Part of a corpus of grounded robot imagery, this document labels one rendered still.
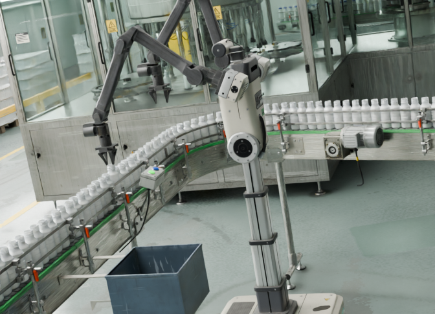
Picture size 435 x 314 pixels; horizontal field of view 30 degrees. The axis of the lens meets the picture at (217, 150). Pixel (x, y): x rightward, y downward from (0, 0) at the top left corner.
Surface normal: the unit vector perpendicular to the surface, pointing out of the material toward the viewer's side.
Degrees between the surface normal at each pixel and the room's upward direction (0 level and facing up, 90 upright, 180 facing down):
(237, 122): 101
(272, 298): 90
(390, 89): 90
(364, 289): 0
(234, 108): 90
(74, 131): 90
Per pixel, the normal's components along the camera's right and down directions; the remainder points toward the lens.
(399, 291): -0.16, -0.96
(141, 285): -0.29, 0.27
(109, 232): 0.95, -0.08
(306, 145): -0.56, 0.28
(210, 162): 0.57, 0.10
